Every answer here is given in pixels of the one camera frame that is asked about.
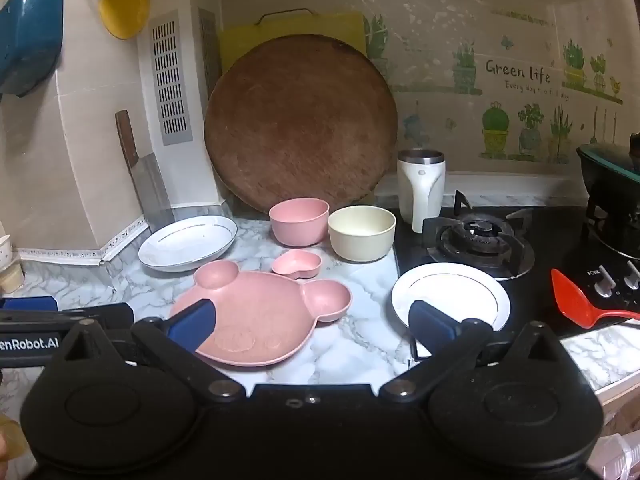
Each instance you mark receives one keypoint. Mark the narrow grey vent grille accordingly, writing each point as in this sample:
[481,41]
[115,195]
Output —
[210,50]

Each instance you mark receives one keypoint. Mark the red spatula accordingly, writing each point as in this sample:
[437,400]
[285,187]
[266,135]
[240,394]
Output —
[575,300]

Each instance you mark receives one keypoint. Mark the round wooden cutting board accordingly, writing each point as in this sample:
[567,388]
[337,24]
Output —
[300,125]

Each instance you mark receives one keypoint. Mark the small beige cup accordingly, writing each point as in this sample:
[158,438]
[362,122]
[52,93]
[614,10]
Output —
[10,275]

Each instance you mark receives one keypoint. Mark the green plant wall sticker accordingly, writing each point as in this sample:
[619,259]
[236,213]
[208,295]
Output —
[520,75]

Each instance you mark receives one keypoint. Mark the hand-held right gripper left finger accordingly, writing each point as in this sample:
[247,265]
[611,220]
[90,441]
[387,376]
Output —
[192,322]

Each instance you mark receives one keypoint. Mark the black pot with lid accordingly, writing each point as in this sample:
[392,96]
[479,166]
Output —
[612,190]

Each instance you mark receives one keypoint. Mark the pink bear-shaped plate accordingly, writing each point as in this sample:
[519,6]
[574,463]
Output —
[270,320]

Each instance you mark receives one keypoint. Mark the pink bowl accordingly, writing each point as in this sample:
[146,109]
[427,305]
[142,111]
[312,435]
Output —
[299,225]

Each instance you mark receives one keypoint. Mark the clear plastic bag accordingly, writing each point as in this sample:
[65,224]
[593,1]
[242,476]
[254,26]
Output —
[622,455]

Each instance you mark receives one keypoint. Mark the blue hanging colander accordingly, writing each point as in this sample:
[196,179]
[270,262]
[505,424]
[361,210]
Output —
[30,40]

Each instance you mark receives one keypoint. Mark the yellow cutting board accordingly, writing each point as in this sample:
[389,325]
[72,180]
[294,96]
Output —
[240,35]

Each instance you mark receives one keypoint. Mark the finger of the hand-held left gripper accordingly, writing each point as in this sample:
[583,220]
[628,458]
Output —
[27,303]

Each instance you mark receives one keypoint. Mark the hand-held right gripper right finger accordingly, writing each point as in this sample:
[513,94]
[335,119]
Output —
[432,327]

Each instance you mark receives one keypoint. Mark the wide grey vent grille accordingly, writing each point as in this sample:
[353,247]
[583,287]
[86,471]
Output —
[171,80]

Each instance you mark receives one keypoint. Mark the gas stove burner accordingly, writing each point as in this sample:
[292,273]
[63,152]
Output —
[480,245]

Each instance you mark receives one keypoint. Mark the silver stove knob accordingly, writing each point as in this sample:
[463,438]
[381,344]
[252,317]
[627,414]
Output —
[633,276]
[605,282]

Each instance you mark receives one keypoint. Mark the deep white plate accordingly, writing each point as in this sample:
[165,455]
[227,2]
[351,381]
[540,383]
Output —
[187,242]

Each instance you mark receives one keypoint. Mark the yellow hanging strainer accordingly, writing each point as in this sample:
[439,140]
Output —
[124,10]

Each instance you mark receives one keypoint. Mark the white electric kettle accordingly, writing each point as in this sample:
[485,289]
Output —
[419,190]

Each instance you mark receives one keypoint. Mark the black glass cooktop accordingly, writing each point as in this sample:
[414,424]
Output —
[545,240]

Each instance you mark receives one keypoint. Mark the cream bowl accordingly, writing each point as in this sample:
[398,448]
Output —
[361,237]

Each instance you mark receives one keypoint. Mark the pink heart-shaped dish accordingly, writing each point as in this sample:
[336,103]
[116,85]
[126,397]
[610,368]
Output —
[296,265]

